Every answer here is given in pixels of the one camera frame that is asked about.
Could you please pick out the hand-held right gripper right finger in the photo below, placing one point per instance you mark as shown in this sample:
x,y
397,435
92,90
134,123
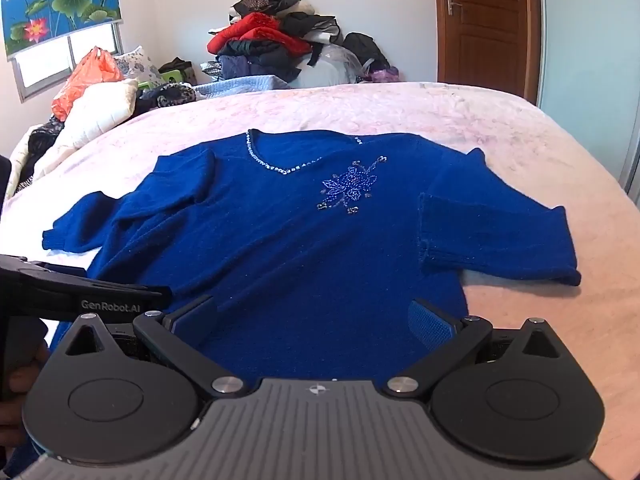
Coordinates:
x,y
429,329

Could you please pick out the floral pillow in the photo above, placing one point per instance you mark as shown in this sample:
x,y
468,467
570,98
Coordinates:
x,y
137,67

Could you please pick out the orange plastic bag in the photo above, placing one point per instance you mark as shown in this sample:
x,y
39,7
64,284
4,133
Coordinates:
x,y
85,77

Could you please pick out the blue knit sweater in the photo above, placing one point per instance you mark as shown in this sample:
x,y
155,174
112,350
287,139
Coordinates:
x,y
280,250

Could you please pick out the dark handbag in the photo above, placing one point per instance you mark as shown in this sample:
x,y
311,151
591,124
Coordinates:
x,y
176,67

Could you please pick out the purple bag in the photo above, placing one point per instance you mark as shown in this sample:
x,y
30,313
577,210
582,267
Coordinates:
x,y
385,75

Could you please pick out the dark patterned scarf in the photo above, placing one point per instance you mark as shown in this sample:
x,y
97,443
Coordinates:
x,y
167,96

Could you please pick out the black bag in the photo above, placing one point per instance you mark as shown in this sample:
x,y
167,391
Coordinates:
x,y
365,47

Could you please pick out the pile of clothes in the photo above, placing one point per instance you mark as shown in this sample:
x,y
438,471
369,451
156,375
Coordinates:
x,y
265,35

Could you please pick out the clear plastic bag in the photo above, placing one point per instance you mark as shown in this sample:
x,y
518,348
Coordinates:
x,y
340,62

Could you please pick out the lotus print window blind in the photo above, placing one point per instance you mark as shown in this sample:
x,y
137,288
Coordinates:
x,y
65,0

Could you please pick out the person's left hand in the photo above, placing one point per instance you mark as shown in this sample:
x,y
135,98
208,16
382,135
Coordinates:
x,y
12,420

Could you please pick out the window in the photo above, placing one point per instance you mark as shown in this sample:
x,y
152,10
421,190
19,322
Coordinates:
x,y
50,57

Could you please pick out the brown wooden door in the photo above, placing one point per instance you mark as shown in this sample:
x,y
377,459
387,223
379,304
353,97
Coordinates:
x,y
487,30

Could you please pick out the dark patterned cloth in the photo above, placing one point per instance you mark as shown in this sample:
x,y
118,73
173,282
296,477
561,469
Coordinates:
x,y
40,145

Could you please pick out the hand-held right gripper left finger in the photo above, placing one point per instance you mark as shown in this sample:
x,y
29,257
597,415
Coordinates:
x,y
192,321

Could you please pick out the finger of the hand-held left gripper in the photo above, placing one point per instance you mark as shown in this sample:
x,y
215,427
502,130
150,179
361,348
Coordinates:
x,y
55,270
155,296

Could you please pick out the white quilt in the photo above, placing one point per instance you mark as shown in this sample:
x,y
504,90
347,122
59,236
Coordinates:
x,y
95,110

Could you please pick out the light blue blanket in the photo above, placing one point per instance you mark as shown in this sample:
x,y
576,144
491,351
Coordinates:
x,y
240,85

